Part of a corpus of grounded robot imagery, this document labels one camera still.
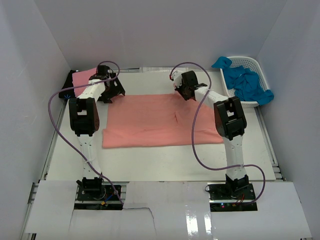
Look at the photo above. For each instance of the folded pink t-shirt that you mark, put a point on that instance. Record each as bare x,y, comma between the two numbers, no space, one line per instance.
80,78

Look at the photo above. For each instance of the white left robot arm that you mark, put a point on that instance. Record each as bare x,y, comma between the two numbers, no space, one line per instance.
85,121

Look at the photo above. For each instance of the white perforated plastic basket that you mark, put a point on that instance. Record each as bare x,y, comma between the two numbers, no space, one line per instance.
250,82

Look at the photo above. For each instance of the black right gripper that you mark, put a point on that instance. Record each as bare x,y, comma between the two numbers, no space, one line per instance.
179,88

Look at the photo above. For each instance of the blue t-shirt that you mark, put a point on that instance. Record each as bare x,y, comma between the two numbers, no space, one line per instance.
245,82

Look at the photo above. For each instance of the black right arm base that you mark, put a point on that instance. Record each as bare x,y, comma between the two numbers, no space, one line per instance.
222,199

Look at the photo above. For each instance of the white paper label sheet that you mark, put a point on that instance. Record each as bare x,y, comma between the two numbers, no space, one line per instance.
155,69

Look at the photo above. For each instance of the folded black t-shirt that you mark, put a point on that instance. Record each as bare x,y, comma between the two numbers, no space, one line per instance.
67,94

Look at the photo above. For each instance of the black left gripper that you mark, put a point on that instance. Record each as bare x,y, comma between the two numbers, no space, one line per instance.
117,90

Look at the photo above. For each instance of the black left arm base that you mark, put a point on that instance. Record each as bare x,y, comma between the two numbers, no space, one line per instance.
97,195

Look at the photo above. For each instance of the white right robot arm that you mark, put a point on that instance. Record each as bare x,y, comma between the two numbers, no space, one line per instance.
230,123

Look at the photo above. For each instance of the salmon pink t-shirt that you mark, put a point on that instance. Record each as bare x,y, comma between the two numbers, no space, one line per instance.
158,120

